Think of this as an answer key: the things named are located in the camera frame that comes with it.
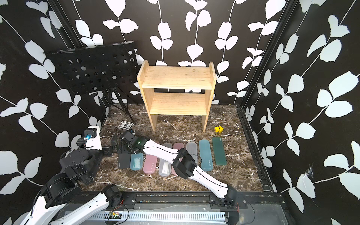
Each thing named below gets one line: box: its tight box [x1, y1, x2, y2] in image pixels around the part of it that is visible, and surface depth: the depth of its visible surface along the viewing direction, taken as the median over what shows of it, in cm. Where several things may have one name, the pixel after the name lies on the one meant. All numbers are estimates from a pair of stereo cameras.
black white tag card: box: [118, 120, 135, 130], surface depth 106 cm
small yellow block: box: [214, 125, 224, 134], surface depth 106 cm
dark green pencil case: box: [211, 136, 227, 166], surface depth 95 cm
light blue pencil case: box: [130, 152, 144, 171], surface depth 88 cm
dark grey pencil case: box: [118, 153, 131, 169], surface depth 86 cm
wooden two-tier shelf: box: [136, 60, 217, 133], surface depth 83 cm
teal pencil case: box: [198, 139, 213, 172], surface depth 95 cm
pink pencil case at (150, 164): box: [142, 154, 158, 174], surface depth 87 cm
